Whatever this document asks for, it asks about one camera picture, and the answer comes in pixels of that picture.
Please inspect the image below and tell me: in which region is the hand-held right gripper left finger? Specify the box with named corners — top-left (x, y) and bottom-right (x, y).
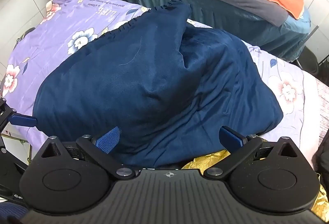
top-left (41, 126), bottom-right (134, 180)

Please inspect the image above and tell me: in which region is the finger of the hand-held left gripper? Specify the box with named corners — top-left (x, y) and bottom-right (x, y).
top-left (0, 97), bottom-right (38, 135)

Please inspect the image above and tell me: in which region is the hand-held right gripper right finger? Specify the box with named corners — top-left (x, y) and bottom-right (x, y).
top-left (204, 125), bottom-right (297, 180)

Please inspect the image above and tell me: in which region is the navy blue fleece garment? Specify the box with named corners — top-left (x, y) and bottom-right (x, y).
top-left (33, 3), bottom-right (284, 168)

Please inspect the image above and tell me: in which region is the gold foil cloth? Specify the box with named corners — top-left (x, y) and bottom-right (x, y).
top-left (181, 149), bottom-right (329, 222)

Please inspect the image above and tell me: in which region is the person's blue clothing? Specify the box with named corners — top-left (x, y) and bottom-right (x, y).
top-left (0, 201), bottom-right (29, 224)

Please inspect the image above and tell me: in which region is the purple patterned garment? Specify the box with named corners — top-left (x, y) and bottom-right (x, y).
top-left (0, 0), bottom-right (315, 148)

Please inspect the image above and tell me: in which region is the pale pink blanket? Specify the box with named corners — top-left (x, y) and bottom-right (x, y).
top-left (259, 70), bottom-right (329, 172)

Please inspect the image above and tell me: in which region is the black cloth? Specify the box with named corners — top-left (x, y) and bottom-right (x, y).
top-left (314, 128), bottom-right (329, 178)

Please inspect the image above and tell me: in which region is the black stool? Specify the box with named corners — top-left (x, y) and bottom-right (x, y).
top-left (294, 48), bottom-right (321, 74)

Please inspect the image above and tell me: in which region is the grey and teal massage bed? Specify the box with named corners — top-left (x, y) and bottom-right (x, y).
top-left (116, 0), bottom-right (319, 63)

